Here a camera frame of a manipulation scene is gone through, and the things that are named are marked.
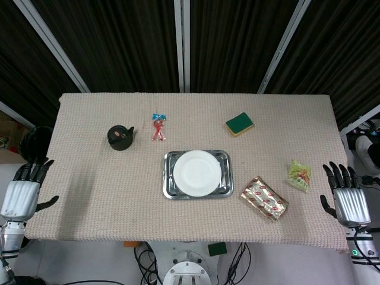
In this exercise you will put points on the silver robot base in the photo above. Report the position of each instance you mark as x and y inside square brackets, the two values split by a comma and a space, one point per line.
[190, 267]

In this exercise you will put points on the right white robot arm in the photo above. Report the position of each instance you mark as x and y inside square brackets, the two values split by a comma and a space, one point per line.
[363, 249]

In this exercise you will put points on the cardboard box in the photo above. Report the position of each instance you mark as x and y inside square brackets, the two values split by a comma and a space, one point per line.
[12, 133]

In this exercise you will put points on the small orange block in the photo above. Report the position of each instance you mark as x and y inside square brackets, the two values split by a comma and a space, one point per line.
[131, 244]

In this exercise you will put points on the red blue candy packet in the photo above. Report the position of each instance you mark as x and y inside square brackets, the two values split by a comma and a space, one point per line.
[158, 129]

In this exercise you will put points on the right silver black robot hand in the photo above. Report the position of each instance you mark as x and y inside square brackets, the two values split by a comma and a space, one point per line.
[351, 205]

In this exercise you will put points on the black curtain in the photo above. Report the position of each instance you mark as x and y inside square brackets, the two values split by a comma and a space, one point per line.
[341, 59]
[237, 44]
[26, 74]
[118, 44]

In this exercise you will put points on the black waste bin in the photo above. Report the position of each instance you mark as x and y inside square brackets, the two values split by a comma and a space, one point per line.
[35, 142]

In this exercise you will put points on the white frame post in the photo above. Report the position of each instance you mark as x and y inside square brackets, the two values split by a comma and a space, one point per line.
[359, 120]
[181, 44]
[53, 47]
[285, 47]
[13, 112]

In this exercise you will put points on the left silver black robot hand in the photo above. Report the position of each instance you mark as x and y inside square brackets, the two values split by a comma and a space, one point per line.
[19, 199]

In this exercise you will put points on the gold red tea packet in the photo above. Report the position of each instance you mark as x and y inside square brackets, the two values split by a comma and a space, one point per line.
[264, 200]

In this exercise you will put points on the white round plate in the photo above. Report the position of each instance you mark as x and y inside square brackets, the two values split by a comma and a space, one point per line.
[197, 173]

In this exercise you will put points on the green yellow sponge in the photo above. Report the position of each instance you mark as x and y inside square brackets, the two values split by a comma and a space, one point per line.
[239, 123]

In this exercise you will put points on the white rounded object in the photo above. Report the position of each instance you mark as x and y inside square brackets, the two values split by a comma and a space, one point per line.
[363, 147]

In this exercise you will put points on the green snack packet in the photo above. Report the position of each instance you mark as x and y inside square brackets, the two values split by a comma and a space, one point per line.
[300, 176]

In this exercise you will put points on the dark electronics equipment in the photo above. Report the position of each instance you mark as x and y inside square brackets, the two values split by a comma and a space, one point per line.
[368, 126]

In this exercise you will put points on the rectangular stainless steel tray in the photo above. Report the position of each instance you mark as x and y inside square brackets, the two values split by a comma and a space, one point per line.
[167, 181]

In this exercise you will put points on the beige waffle tablecloth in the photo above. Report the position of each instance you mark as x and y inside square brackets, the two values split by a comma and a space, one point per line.
[118, 207]

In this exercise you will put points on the small dark green block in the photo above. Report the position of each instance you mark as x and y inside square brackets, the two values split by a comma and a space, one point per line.
[216, 249]

